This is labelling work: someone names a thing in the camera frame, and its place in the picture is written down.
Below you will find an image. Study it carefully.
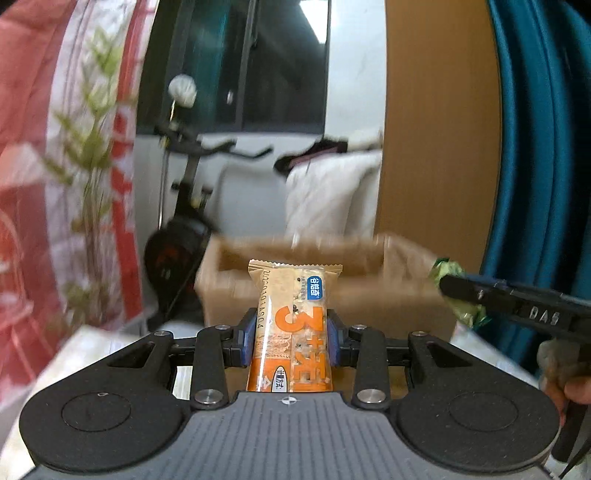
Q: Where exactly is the orange biscuit bar packet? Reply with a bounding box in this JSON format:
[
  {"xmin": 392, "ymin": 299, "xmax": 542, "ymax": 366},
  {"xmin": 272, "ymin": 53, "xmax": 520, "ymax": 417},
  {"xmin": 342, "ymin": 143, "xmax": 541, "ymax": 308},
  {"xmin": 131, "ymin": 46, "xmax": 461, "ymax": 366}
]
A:
[{"xmin": 247, "ymin": 259, "xmax": 342, "ymax": 393}]

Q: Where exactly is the person's right hand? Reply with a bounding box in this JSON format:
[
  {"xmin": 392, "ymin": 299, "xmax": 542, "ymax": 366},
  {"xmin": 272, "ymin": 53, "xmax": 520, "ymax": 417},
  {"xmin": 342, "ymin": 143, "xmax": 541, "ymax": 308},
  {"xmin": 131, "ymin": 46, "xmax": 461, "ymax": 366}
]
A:
[{"xmin": 537, "ymin": 339, "xmax": 590, "ymax": 425}]

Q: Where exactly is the cardboard box with plastic liner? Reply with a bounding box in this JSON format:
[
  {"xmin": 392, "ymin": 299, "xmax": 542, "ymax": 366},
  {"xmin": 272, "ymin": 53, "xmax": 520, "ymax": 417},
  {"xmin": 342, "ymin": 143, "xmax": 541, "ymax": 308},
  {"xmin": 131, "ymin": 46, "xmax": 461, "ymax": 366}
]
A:
[{"xmin": 194, "ymin": 232, "xmax": 459, "ymax": 398}]

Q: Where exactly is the teal curtain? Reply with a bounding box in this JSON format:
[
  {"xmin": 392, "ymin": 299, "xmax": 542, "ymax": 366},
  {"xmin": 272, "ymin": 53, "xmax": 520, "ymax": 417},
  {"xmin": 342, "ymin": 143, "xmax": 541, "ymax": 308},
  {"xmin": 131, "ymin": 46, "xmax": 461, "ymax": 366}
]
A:
[{"xmin": 479, "ymin": 0, "xmax": 591, "ymax": 370}]

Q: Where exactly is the green flat snack packet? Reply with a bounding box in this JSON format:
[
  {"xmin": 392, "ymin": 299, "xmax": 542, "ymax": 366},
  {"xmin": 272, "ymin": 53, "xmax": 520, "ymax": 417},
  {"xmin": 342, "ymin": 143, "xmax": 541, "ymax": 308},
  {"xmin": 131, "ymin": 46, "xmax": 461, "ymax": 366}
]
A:
[{"xmin": 429, "ymin": 258, "xmax": 491, "ymax": 330}]

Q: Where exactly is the black exercise bike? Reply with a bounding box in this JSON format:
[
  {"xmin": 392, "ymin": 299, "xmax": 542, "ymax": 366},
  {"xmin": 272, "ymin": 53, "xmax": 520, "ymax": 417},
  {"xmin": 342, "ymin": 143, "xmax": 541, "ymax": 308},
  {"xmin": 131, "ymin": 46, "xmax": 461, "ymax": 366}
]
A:
[{"xmin": 143, "ymin": 121, "xmax": 273, "ymax": 323}]

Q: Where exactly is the white quilted blanket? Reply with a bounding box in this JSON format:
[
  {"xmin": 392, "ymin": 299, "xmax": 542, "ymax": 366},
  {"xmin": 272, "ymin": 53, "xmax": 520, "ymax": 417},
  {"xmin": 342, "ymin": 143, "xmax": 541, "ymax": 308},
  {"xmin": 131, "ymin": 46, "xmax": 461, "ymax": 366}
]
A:
[{"xmin": 286, "ymin": 150, "xmax": 383, "ymax": 238}]

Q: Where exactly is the black pink garment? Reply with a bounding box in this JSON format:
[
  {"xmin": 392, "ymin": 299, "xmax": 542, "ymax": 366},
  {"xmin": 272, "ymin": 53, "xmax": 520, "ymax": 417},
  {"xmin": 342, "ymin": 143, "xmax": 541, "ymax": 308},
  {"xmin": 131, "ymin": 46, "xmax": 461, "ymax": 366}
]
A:
[{"xmin": 273, "ymin": 135, "xmax": 385, "ymax": 176}]

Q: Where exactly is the checkered bunny tablecloth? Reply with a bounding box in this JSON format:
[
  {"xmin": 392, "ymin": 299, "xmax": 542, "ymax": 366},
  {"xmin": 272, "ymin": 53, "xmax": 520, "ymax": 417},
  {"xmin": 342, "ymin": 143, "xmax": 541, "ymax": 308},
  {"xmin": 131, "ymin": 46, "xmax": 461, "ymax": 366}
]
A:
[{"xmin": 19, "ymin": 331, "xmax": 560, "ymax": 479}]

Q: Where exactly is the white wrapped ball on pole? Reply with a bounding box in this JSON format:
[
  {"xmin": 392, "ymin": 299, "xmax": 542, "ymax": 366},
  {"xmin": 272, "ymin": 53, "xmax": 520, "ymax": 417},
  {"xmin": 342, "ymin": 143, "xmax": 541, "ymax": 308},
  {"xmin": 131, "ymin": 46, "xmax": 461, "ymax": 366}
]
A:
[{"xmin": 167, "ymin": 74, "xmax": 197, "ymax": 122}]

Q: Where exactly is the dark window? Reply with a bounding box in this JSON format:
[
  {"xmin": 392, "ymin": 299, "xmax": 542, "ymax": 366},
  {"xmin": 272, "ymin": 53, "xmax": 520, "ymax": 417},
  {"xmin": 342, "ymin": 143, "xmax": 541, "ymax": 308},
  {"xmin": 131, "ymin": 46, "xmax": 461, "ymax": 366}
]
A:
[{"xmin": 136, "ymin": 0, "xmax": 332, "ymax": 135}]

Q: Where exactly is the red printed backdrop curtain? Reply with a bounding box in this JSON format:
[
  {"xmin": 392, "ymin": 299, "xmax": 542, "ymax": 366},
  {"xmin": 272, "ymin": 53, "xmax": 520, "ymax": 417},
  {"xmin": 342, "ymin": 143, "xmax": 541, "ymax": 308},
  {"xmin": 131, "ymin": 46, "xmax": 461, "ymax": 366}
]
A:
[{"xmin": 1, "ymin": 1, "xmax": 157, "ymax": 405}]

